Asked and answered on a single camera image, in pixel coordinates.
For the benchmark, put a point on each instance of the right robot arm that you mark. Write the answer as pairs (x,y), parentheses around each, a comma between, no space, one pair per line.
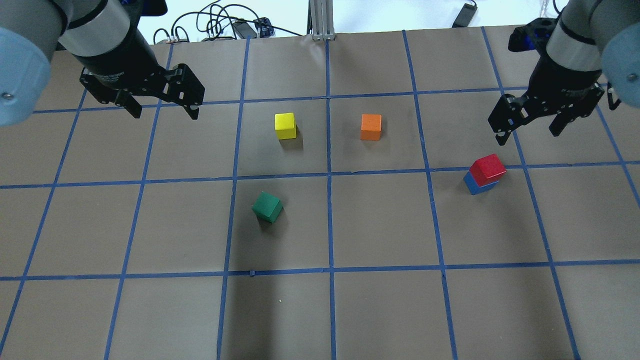
(591,50)

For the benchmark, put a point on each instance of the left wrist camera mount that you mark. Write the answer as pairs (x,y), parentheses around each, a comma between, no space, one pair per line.
(145,8)

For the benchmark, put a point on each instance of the aluminium frame post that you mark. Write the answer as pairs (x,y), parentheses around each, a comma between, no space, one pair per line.
(321,15)

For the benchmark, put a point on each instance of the red block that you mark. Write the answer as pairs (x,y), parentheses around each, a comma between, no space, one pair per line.
(487,170)

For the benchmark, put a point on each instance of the black power adapter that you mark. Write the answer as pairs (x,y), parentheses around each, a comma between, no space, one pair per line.
(465,15)

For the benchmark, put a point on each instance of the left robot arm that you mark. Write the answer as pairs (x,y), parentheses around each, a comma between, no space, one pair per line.
(103,35)

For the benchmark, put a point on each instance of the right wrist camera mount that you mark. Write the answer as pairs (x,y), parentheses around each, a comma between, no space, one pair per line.
(532,36)

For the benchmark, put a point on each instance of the yellow block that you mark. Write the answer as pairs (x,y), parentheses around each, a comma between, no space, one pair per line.
(285,126)

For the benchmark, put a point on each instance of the blue block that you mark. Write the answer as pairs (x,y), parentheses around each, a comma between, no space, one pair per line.
(473,186)

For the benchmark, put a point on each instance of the orange block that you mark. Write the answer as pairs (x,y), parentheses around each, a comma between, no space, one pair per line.
(371,127)

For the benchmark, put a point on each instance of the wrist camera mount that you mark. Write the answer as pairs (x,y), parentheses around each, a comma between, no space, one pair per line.
(145,8)
(532,36)

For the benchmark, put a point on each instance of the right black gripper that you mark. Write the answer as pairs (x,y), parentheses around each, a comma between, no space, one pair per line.
(561,79)

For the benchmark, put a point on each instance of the green block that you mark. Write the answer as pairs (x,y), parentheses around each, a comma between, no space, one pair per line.
(267,207)

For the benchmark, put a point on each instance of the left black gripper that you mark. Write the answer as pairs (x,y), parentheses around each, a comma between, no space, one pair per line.
(119,56)

